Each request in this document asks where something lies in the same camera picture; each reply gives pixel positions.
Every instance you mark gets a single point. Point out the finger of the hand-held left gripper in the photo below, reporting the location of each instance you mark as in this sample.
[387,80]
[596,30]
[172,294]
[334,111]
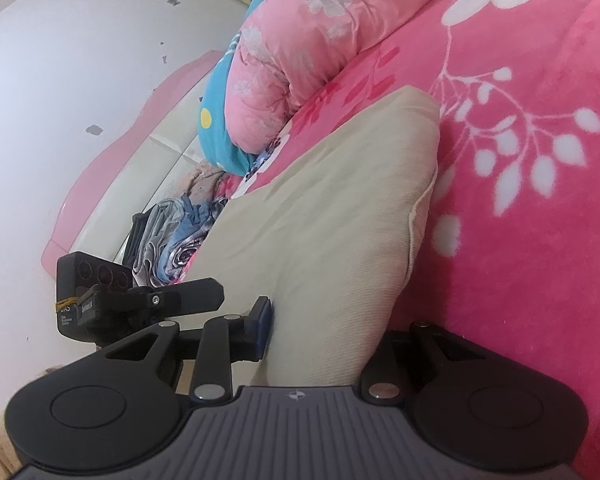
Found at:
[190,295]

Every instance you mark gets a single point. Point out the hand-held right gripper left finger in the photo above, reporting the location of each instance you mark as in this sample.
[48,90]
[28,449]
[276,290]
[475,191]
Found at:
[264,325]

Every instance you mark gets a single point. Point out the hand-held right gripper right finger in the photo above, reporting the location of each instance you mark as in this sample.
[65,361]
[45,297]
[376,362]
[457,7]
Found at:
[380,360]

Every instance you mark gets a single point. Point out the beige pants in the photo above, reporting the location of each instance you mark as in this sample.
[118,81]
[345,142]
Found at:
[330,240]

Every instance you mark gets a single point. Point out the black white plaid shirt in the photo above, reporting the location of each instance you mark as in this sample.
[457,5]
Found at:
[182,255]

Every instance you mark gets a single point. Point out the blue jeans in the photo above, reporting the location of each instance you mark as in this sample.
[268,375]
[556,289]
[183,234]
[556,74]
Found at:
[190,225]

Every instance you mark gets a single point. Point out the black folded garment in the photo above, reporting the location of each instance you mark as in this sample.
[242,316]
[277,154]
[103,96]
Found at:
[137,235]

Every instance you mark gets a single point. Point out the pale pink floral garment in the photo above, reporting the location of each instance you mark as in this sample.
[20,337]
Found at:
[202,182]

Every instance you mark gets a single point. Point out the pink white padded headboard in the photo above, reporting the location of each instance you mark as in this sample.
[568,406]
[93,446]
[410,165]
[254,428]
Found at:
[130,170]

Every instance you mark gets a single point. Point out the blue pillow with yellow dot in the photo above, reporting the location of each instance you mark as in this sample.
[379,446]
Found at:
[215,125]

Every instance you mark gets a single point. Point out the person's pale fleece garment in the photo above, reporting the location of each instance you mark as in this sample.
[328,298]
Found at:
[0,445]

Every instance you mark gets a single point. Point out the pink grey floral quilt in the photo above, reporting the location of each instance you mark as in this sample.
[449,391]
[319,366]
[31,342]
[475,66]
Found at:
[300,50]

